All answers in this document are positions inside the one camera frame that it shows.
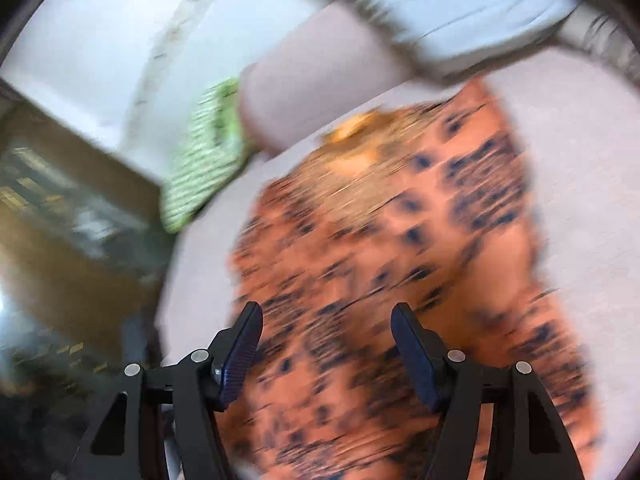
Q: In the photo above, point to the orange floral cloth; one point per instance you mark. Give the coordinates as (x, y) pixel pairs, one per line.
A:
(375, 240)

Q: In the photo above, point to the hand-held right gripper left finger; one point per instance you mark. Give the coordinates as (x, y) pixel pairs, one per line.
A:
(240, 355)

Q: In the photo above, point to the pink bolster cushion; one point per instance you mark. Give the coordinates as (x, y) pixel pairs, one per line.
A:
(310, 75)

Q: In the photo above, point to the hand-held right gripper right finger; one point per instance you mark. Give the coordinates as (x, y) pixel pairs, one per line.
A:
(415, 355)

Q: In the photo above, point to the light blue pillow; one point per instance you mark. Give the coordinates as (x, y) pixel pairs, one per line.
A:
(460, 5)

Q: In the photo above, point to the pink quilted bed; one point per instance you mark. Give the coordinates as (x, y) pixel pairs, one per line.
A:
(575, 160)

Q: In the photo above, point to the wooden glass door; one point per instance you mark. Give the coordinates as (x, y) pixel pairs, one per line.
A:
(75, 200)

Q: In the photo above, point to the green checkered blanket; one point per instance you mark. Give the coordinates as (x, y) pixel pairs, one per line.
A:
(200, 160)

